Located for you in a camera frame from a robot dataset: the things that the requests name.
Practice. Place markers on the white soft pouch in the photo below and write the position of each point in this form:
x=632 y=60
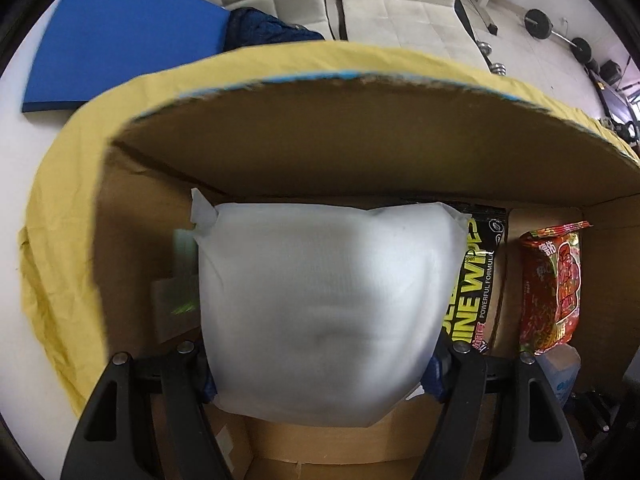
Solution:
x=325 y=310

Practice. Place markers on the yellow cardboard box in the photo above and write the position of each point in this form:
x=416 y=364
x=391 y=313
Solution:
x=350 y=170

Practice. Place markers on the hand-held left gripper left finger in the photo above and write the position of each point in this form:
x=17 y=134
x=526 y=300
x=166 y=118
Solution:
x=209 y=389

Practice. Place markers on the black wipes pack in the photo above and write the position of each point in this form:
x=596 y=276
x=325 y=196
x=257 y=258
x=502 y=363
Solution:
x=475 y=280

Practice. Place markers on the dark blue cloth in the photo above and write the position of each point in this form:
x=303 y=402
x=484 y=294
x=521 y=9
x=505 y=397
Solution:
x=267 y=30

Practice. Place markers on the black barbell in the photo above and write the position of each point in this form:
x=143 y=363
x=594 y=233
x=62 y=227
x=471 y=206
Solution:
x=560 y=32

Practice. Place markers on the green clear packet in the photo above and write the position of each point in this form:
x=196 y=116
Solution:
x=182 y=285

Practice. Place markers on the black dumbbell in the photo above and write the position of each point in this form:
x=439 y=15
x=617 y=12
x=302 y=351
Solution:
x=607 y=67

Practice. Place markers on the red snack packet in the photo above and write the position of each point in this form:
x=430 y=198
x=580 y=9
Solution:
x=550 y=290

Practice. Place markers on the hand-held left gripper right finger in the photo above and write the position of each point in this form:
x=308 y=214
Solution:
x=440 y=379

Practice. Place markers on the pale blue tissue pack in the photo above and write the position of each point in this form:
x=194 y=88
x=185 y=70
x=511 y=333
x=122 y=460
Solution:
x=562 y=372

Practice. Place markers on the blue foam mat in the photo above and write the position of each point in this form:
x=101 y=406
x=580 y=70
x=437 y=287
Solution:
x=125 y=40

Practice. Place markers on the small dumbbell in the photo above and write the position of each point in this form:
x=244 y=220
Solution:
x=492 y=57

